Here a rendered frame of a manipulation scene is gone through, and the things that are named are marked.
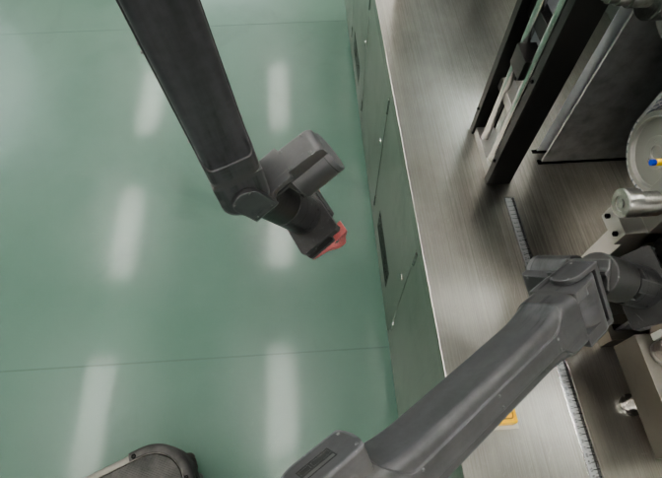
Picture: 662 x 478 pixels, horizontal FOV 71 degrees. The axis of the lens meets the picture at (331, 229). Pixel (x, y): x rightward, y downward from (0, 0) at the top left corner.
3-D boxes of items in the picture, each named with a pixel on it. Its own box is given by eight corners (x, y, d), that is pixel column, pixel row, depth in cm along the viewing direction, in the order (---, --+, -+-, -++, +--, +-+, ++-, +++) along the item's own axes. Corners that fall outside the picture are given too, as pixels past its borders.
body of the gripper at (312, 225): (308, 179, 70) (283, 162, 64) (343, 230, 66) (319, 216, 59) (278, 207, 72) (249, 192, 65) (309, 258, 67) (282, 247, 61)
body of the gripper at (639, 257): (639, 332, 64) (608, 326, 60) (612, 265, 69) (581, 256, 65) (691, 316, 59) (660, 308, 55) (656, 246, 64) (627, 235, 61)
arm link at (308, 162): (202, 154, 55) (227, 208, 51) (275, 88, 52) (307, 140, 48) (261, 188, 65) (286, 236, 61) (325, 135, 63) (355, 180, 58)
